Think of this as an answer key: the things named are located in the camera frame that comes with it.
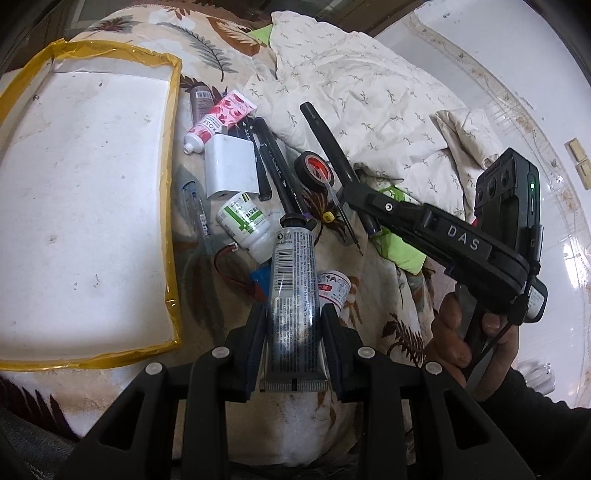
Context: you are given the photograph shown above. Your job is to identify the black marker purple ends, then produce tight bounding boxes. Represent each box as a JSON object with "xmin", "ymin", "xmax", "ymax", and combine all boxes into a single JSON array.
[{"xmin": 252, "ymin": 117, "xmax": 309, "ymax": 223}]

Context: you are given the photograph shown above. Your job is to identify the white foam tray yellow tape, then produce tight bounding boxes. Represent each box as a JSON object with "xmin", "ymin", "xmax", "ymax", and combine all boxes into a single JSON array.
[{"xmin": 0, "ymin": 39, "xmax": 183, "ymax": 372}]

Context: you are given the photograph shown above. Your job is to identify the white twig printed quilt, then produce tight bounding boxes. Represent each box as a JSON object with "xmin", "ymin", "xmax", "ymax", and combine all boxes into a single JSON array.
[{"xmin": 242, "ymin": 10, "xmax": 504, "ymax": 217}]

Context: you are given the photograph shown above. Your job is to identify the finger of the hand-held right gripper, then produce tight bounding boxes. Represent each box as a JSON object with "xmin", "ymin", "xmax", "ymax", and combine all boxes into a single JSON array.
[{"xmin": 344, "ymin": 181, "xmax": 433, "ymax": 232}]

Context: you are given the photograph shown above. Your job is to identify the silver cream tube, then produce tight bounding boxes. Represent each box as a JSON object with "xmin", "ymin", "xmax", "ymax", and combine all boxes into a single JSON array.
[{"xmin": 259, "ymin": 215, "xmax": 329, "ymax": 394}]

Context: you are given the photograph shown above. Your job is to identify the wooden block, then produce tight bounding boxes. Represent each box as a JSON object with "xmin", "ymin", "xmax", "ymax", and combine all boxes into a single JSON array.
[{"xmin": 564, "ymin": 137, "xmax": 591, "ymax": 191}]

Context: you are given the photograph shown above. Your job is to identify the leaf printed blanket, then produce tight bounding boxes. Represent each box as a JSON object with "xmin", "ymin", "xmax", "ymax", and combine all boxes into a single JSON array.
[{"xmin": 0, "ymin": 4, "xmax": 472, "ymax": 467}]

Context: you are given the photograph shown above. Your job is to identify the white bottle red label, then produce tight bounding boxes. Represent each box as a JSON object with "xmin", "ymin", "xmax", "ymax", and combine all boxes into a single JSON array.
[{"xmin": 317, "ymin": 270, "xmax": 354, "ymax": 319}]

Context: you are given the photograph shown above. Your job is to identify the white bottle green label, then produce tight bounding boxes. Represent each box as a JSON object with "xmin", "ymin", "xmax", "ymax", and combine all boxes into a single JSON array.
[{"xmin": 216, "ymin": 191, "xmax": 283, "ymax": 264}]

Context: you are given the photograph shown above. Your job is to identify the pink rose hand cream tube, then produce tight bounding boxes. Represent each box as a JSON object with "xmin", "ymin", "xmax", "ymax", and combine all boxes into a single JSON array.
[{"xmin": 183, "ymin": 91, "xmax": 258, "ymax": 155}]

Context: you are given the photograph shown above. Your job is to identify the black marker blue ends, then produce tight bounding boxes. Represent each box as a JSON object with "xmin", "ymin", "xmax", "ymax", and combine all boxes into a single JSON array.
[{"xmin": 299, "ymin": 102, "xmax": 384, "ymax": 237}]

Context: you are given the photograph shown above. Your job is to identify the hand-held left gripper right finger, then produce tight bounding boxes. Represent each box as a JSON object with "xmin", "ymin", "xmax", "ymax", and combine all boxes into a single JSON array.
[{"xmin": 321, "ymin": 305, "xmax": 536, "ymax": 480}]

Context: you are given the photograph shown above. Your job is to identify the person's right forearm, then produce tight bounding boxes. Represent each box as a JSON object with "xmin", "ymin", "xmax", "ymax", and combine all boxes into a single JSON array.
[{"xmin": 466, "ymin": 367, "xmax": 591, "ymax": 480}]

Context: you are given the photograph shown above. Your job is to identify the grey tube with barcode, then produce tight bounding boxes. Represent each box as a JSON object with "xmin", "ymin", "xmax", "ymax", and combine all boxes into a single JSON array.
[{"xmin": 189, "ymin": 80, "xmax": 218, "ymax": 127}]

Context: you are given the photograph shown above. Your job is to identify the white power adapter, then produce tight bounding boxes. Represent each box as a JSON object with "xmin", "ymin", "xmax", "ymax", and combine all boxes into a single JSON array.
[{"xmin": 204, "ymin": 134, "xmax": 260, "ymax": 201}]

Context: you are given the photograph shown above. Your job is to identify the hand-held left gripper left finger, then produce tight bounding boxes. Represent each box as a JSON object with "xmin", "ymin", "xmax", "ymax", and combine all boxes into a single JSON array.
[{"xmin": 55, "ymin": 305, "xmax": 271, "ymax": 480}]

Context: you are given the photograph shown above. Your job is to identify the black tape roll red core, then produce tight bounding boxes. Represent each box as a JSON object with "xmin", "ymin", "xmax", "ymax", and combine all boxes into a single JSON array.
[{"xmin": 294, "ymin": 151, "xmax": 339, "ymax": 190}]

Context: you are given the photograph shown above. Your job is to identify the clear ballpoint pen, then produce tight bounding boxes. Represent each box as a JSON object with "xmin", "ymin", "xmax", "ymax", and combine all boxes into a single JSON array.
[{"xmin": 181, "ymin": 181, "xmax": 215, "ymax": 254}]

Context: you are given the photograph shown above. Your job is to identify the blue battery pack red wires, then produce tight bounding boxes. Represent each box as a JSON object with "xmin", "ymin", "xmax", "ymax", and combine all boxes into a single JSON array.
[{"xmin": 212, "ymin": 244, "xmax": 273, "ymax": 301}]

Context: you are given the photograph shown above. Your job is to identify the person's right hand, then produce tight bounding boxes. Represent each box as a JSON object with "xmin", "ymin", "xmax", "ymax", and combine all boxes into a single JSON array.
[{"xmin": 427, "ymin": 292, "xmax": 519, "ymax": 403}]

